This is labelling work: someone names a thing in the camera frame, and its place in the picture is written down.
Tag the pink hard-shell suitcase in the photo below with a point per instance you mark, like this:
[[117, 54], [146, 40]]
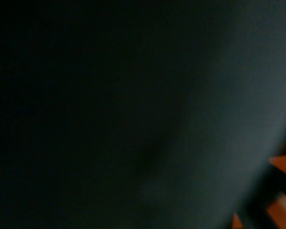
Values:
[[265, 206]]

